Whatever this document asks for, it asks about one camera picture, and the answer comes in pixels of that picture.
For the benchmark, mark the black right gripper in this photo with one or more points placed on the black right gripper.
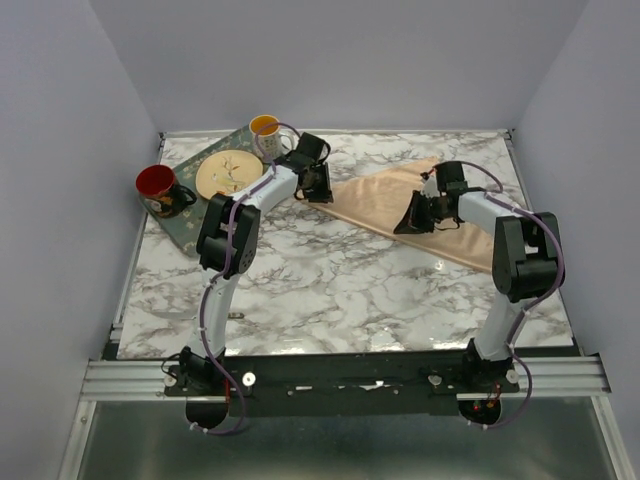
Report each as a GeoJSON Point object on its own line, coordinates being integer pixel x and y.
{"type": "Point", "coordinates": [412, 223]}

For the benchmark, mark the white mug yellow inside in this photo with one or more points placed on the white mug yellow inside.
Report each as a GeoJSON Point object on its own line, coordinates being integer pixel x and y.
{"type": "Point", "coordinates": [270, 140]}

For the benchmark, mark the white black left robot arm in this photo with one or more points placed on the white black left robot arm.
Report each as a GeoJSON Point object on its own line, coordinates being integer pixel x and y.
{"type": "Point", "coordinates": [227, 246]}

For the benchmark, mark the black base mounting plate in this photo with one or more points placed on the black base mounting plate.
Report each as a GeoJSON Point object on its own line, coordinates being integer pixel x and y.
{"type": "Point", "coordinates": [444, 383]}

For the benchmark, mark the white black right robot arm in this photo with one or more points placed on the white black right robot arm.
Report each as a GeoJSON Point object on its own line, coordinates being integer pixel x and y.
{"type": "Point", "coordinates": [527, 264]}

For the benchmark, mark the cream bird plate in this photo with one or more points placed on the cream bird plate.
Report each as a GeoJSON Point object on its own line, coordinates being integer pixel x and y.
{"type": "Point", "coordinates": [227, 172]}

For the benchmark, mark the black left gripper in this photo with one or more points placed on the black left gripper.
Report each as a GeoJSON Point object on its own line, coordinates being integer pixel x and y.
{"type": "Point", "coordinates": [324, 193]}

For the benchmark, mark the peach cloth napkin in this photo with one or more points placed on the peach cloth napkin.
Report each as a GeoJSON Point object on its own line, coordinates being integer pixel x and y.
{"type": "Point", "coordinates": [377, 202]}

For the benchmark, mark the black mug red inside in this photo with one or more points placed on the black mug red inside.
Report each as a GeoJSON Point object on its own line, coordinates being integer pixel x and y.
{"type": "Point", "coordinates": [160, 190]}

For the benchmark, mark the green floral tray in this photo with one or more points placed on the green floral tray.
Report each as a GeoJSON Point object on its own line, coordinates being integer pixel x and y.
{"type": "Point", "coordinates": [184, 155]}

